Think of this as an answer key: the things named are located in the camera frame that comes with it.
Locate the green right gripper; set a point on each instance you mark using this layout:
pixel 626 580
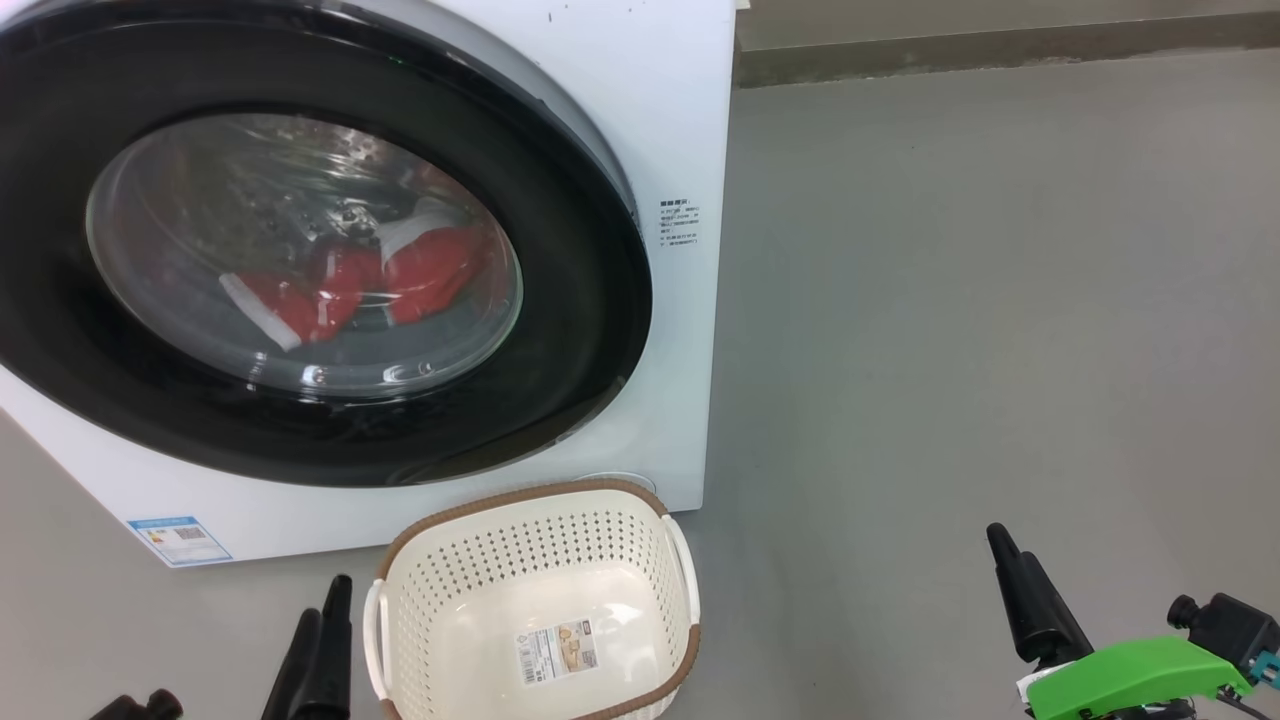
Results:
pixel 1130 680

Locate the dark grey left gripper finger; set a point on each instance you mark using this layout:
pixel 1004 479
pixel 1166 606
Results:
pixel 288 690
pixel 335 660

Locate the round black washer door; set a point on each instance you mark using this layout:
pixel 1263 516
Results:
pixel 560 330

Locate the red and white garment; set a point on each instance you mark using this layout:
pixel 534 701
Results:
pixel 430 270

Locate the cream laundry basket brown rim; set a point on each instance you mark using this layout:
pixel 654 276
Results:
pixel 480 640

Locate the white front-load washing machine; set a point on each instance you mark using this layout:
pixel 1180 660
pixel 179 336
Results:
pixel 680 100

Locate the blue energy label sticker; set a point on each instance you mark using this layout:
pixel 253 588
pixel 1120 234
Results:
pixel 180 541

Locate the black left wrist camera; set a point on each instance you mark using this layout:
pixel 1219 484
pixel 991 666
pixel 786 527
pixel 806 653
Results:
pixel 140 708

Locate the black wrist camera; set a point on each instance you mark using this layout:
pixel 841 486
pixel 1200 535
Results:
pixel 140 708
pixel 1230 625

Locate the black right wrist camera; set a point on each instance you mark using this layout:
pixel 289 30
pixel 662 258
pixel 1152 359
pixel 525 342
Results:
pixel 1230 625

